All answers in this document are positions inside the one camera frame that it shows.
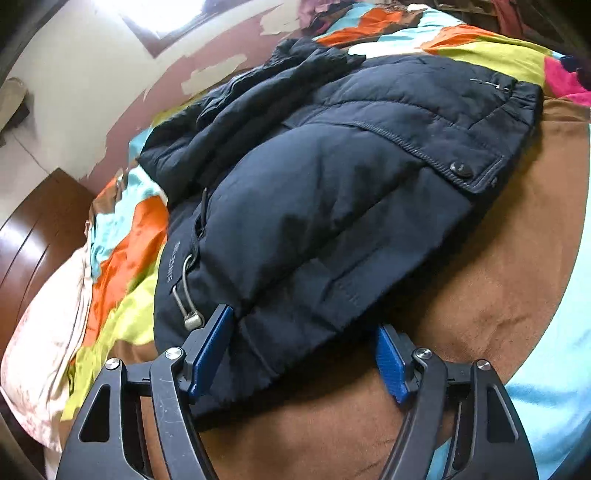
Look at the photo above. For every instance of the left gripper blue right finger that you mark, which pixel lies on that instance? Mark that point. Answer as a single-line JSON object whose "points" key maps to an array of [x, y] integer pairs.
{"points": [[394, 357]]}

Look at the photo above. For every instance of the brown wooden headboard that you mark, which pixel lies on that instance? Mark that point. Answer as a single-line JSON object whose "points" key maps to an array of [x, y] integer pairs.
{"points": [[39, 236]]}

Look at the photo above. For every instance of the dark clothes pile by wall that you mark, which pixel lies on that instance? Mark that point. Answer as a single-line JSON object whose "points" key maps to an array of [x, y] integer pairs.
{"points": [[319, 18]]}

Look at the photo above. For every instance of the pale floral pillow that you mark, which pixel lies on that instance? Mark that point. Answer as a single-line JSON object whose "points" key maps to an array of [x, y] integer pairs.
{"points": [[47, 337]]}

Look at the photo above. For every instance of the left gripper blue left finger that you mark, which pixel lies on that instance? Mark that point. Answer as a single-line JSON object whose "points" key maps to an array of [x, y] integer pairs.
{"points": [[204, 349]]}

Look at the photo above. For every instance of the dark navy padded jacket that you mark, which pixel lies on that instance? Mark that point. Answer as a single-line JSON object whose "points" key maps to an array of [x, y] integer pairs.
{"points": [[307, 189]]}

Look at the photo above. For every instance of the brown framed window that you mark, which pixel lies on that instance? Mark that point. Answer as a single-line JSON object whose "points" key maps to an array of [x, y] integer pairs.
{"points": [[159, 24]]}

